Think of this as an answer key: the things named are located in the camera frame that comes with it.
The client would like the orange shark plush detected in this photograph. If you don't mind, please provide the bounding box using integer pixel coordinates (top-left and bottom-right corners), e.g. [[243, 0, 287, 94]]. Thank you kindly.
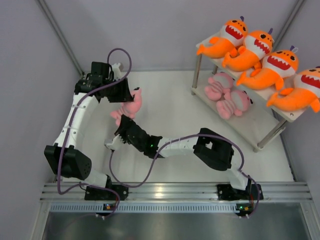
[[196, 16, 249, 59], [266, 66, 320, 113], [236, 45, 299, 91], [221, 28, 274, 72]]

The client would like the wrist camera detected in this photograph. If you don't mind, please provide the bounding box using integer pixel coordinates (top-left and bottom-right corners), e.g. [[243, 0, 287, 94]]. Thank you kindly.
[[111, 62, 124, 80], [104, 135, 125, 151]]

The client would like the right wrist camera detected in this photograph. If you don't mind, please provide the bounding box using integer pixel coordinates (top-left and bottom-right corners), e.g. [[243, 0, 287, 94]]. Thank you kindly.
[[104, 135, 125, 151]]

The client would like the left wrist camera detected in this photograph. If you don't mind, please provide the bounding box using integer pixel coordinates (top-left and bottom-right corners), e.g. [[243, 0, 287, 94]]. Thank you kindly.
[[111, 62, 124, 80]]

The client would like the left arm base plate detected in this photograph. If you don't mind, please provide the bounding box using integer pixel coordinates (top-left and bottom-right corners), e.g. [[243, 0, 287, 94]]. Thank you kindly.
[[84, 184, 129, 201]]

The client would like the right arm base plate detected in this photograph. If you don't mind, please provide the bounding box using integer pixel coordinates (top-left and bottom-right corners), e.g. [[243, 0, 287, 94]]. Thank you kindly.
[[217, 184, 264, 201]]

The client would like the white slotted cable duct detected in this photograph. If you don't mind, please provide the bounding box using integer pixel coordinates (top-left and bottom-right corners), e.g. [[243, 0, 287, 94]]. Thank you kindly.
[[50, 202, 240, 213]]

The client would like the pink striped plush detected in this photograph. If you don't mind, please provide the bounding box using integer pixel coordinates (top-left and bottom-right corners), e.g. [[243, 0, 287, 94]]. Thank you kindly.
[[216, 89, 253, 120], [204, 72, 234, 101], [110, 87, 142, 126]]

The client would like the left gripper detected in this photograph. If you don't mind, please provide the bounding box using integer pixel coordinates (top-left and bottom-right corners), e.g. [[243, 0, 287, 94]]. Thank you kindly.
[[102, 77, 133, 103]]

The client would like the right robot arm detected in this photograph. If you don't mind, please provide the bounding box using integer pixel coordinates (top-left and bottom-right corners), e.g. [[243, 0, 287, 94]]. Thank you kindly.
[[105, 115, 252, 199]]

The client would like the aluminium rail frame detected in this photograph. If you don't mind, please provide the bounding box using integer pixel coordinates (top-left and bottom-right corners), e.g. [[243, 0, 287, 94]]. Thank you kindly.
[[40, 182, 313, 203]]

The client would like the white two-tier shelf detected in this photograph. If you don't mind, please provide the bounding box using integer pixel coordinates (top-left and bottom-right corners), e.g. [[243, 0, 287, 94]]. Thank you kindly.
[[191, 55, 307, 152]]

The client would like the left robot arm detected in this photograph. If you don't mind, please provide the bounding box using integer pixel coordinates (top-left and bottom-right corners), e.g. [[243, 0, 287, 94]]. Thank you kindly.
[[44, 61, 135, 200]]

